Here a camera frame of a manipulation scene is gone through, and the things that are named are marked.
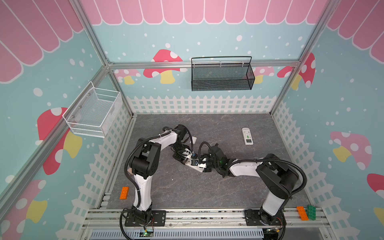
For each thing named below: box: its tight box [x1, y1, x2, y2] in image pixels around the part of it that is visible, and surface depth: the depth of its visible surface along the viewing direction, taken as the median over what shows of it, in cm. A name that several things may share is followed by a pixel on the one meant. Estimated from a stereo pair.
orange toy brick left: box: [119, 186, 130, 200], surface depth 82 cm
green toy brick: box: [307, 204, 317, 221], surface depth 76 cm
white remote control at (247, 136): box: [242, 127, 254, 146], surface depth 107 cm
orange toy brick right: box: [296, 206, 309, 221], surface depth 77 cm
